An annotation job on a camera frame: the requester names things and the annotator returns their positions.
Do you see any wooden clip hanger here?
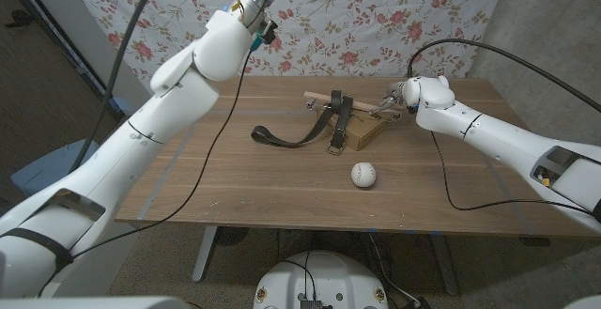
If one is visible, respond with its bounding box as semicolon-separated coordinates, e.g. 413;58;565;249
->
303;90;403;125

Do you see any dark fabric belt with buckle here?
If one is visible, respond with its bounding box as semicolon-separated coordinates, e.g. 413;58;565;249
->
250;89;355;156

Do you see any white baseball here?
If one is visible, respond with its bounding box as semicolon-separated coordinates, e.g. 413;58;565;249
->
350;162;378;189

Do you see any floral backdrop cloth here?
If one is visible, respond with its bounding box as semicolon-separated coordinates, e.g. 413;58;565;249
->
60;0;511;101

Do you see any brown cardboard box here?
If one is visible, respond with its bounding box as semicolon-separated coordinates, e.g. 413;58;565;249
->
316;105;389;151

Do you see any black round floor object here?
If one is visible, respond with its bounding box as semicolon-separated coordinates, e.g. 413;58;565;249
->
215;226;250;248

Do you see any white table leg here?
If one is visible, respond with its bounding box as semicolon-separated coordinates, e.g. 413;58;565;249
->
192;225;220;283

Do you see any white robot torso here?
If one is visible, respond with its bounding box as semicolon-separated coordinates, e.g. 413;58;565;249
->
253;250;390;309

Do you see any blue padded stool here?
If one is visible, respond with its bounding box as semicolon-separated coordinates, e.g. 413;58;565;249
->
9;138;100;196

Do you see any dark grey table leg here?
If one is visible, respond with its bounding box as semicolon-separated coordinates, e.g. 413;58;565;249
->
429;233;459;296

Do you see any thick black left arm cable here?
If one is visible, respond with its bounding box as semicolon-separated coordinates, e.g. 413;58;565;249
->
69;0;182;174

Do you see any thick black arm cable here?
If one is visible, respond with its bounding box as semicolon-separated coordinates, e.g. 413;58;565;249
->
69;0;182;174
406;39;601;113

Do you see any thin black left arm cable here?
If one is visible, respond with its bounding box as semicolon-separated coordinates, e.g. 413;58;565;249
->
69;15;264;259

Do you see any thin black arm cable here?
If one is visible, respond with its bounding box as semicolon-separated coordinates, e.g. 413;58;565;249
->
429;131;593;215
69;15;264;259

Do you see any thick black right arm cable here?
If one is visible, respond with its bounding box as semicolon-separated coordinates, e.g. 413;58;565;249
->
406;39;601;113

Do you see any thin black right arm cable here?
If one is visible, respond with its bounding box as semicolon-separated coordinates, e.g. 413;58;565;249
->
429;131;593;215

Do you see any black door handle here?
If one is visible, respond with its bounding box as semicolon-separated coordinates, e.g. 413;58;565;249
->
4;8;34;28

